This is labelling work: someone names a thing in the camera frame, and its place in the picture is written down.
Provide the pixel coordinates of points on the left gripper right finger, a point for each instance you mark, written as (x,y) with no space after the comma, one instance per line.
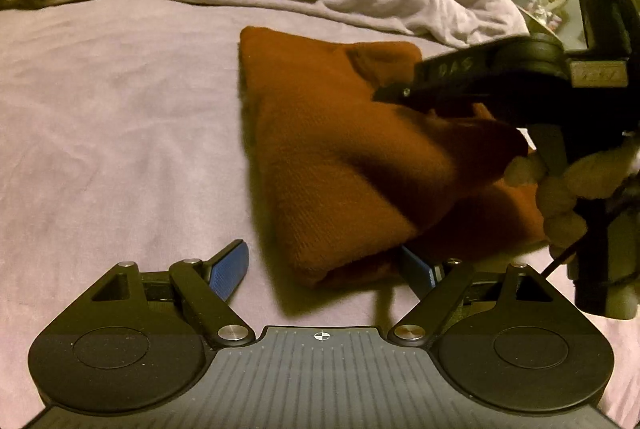
(419,276)

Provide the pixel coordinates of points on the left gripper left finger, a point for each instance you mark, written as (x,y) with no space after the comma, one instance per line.
(225,271)

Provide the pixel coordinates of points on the rust brown knit sweater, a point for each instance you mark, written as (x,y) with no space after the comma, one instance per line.
(346,179)

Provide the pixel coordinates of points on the right hand in fuzzy glove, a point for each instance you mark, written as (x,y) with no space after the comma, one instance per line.
(611,176)

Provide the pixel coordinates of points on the wrapped flower bouquet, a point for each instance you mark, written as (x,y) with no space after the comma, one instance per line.
(548,13)

